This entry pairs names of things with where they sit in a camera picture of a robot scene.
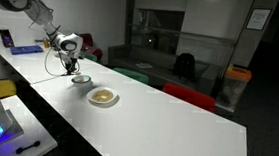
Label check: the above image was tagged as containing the dark red armchair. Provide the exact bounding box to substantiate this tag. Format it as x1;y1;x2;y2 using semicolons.
77;32;106;61

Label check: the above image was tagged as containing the paper sheet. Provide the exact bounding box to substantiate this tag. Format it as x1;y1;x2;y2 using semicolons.
133;61;155;71

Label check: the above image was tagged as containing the large brown sugar heap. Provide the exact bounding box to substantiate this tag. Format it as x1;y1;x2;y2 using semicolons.
90;88;115;104

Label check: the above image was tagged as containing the small brown sugar pile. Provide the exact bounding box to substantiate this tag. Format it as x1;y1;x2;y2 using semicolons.
75;76;88;84

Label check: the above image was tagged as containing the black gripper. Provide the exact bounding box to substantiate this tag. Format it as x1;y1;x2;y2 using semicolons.
64;57;81;76

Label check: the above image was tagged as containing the green and white bowl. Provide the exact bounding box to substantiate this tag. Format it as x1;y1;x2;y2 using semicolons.
70;73;94;88

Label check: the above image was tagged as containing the green chair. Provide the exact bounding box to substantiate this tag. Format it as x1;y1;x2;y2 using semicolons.
111;66;150;86
79;50;99;64

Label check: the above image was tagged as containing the black small tool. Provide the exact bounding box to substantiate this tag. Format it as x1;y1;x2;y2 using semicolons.
14;139;41;156

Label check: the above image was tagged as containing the white wall poster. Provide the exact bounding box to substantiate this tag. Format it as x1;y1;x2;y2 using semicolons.
245;6;272;32

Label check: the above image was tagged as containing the black backpack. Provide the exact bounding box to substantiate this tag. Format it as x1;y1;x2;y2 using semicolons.
171;52;198;82

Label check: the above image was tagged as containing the orange small bottle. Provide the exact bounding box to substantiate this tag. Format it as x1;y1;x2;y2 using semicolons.
41;36;51;50

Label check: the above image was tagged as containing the orange lidded bin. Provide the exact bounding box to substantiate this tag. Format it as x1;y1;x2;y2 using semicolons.
214;63;254;115

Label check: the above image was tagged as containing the red chair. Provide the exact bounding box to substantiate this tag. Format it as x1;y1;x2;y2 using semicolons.
160;82;219;114

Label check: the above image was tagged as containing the dark purple box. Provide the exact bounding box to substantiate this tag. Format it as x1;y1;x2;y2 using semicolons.
0;28;17;49

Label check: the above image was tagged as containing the yellow chair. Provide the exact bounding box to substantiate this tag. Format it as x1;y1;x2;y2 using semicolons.
0;78;19;100

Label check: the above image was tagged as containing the blue flat tablet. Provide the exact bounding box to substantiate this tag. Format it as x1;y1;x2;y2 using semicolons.
8;42;46;58

